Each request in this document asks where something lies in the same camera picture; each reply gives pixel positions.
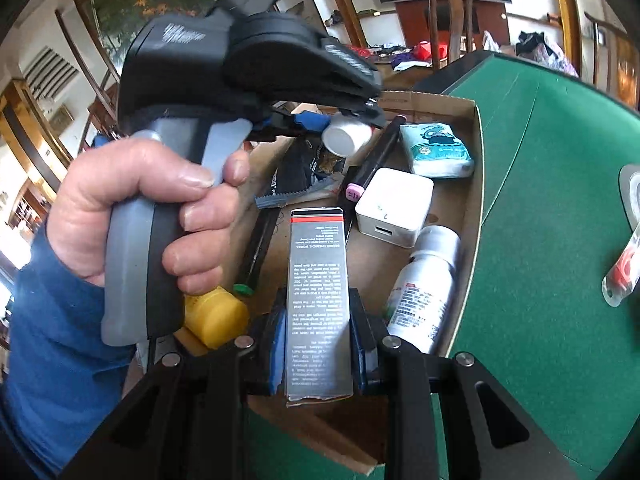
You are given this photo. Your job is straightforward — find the white wall charger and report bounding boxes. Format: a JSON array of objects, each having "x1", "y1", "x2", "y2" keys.
[{"x1": 355, "y1": 167, "x2": 435, "y2": 248}]

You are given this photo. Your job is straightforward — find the round metal table plate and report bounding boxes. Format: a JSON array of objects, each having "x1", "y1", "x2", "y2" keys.
[{"x1": 618, "y1": 162, "x2": 640, "y2": 233}]

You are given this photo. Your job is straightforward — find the yellow round jar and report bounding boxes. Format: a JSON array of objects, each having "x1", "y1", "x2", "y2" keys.
[{"x1": 182, "y1": 286, "x2": 251, "y2": 351}]

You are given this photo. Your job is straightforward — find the dark foil packet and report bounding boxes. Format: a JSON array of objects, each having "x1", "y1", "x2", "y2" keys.
[{"x1": 255, "y1": 135, "x2": 346, "y2": 211}]

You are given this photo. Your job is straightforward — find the white wall shelf unit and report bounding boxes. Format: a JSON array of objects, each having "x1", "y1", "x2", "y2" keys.
[{"x1": 295, "y1": 0, "x2": 416, "y2": 46}]

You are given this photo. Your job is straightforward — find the white bottle red label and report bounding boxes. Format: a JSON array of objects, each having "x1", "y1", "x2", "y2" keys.
[
  {"x1": 382, "y1": 225, "x2": 462, "y2": 356},
  {"x1": 322, "y1": 119, "x2": 373, "y2": 157}
]

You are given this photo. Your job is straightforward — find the pile of clothes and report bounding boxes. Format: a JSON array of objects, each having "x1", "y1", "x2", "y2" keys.
[{"x1": 515, "y1": 30, "x2": 581, "y2": 78}]

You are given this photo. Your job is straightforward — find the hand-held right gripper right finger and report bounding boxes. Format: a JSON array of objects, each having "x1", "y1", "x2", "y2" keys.
[{"x1": 347, "y1": 287, "x2": 581, "y2": 480}]

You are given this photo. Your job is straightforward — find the white wall vent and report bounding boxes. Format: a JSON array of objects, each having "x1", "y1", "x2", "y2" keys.
[{"x1": 22, "y1": 47, "x2": 81, "y2": 98}]

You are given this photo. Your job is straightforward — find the black marker pen green end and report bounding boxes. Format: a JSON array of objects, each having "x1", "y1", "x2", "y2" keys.
[{"x1": 234, "y1": 205, "x2": 283, "y2": 296}]

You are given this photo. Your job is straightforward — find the person's left hand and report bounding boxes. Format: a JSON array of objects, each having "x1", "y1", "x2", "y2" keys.
[{"x1": 47, "y1": 135, "x2": 251, "y2": 297}]

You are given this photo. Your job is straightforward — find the long printed carton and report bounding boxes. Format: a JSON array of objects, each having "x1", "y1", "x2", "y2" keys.
[{"x1": 285, "y1": 206, "x2": 355, "y2": 403}]

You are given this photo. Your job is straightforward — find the cardboard box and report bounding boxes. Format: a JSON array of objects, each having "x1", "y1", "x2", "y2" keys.
[{"x1": 122, "y1": 90, "x2": 485, "y2": 476}]

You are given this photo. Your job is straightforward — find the dark wooden chair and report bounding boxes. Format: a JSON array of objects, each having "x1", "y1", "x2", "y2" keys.
[{"x1": 420, "y1": 0, "x2": 478, "y2": 71}]

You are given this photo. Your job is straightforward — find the red cloth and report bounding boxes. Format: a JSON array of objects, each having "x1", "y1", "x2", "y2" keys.
[{"x1": 412, "y1": 40, "x2": 451, "y2": 61}]

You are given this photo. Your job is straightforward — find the person's left forearm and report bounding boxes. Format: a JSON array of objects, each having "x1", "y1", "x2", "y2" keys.
[{"x1": 0, "y1": 232, "x2": 151, "y2": 480}]

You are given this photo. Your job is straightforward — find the orange tape roll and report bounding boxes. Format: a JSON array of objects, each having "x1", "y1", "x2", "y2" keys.
[{"x1": 602, "y1": 220, "x2": 640, "y2": 308}]

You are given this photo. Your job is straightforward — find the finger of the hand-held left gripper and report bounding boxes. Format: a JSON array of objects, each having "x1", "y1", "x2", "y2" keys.
[
  {"x1": 340, "y1": 92, "x2": 390, "y2": 128},
  {"x1": 247, "y1": 110, "x2": 333, "y2": 142}
]

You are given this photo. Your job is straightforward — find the tissue pack with cartoon print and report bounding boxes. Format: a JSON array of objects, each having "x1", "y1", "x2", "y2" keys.
[{"x1": 399, "y1": 123, "x2": 475, "y2": 178}]

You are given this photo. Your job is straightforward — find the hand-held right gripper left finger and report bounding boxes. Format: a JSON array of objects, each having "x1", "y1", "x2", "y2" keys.
[{"x1": 60, "y1": 290, "x2": 288, "y2": 480}]

